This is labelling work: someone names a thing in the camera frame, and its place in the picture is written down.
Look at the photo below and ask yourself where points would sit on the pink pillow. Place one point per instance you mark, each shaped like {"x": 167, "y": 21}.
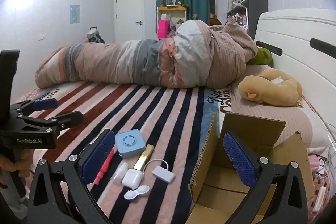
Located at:
{"x": 298, "y": 119}

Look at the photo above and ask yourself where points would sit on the gold rectangular bar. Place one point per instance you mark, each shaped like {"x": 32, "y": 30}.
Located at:
{"x": 144, "y": 158}

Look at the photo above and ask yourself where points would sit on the white door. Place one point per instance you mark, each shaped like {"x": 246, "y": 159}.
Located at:
{"x": 129, "y": 21}

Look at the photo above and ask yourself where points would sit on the blue wall poster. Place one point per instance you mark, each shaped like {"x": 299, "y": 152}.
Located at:
{"x": 74, "y": 14}

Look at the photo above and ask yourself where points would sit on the white contact lens case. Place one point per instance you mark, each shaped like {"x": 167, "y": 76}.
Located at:
{"x": 140, "y": 191}

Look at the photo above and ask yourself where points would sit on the rolled striped duvet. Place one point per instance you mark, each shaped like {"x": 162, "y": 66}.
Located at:
{"x": 196, "y": 55}

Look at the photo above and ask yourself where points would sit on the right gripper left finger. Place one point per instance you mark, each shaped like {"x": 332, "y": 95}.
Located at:
{"x": 59, "y": 192}

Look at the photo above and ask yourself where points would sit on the white usb hub adapter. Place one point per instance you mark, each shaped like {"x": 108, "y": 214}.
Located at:
{"x": 159, "y": 172}

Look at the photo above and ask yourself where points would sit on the pink plastic stick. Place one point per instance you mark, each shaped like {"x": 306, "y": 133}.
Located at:
{"x": 104, "y": 168}

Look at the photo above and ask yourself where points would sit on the green plush toy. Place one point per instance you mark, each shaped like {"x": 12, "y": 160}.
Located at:
{"x": 263, "y": 57}

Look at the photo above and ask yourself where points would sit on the yellow white cabinet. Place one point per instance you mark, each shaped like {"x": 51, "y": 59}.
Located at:
{"x": 173, "y": 13}

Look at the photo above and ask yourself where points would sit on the striped bed blanket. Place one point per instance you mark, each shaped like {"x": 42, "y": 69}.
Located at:
{"x": 158, "y": 135}

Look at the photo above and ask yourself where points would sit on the light blue square device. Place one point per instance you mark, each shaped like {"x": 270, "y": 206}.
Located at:
{"x": 130, "y": 143}

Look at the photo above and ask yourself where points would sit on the tan plush toy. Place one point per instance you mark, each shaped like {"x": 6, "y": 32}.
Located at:
{"x": 272, "y": 87}

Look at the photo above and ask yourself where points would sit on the small white bottle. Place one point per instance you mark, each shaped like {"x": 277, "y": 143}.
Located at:
{"x": 120, "y": 172}

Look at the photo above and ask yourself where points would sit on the white bed headboard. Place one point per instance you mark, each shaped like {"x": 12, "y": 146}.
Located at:
{"x": 307, "y": 40}

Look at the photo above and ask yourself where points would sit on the brown cardboard box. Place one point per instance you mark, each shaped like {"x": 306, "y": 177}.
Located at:
{"x": 215, "y": 187}

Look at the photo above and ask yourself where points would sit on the white earbuds case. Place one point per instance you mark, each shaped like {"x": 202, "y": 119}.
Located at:
{"x": 132, "y": 178}

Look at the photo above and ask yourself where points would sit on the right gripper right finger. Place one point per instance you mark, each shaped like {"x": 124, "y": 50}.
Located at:
{"x": 288, "y": 203}

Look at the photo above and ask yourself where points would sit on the person left hand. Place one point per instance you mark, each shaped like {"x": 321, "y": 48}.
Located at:
{"x": 22, "y": 166}

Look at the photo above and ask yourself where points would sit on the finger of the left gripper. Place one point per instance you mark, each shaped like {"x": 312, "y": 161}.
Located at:
{"x": 27, "y": 107}
{"x": 64, "y": 121}

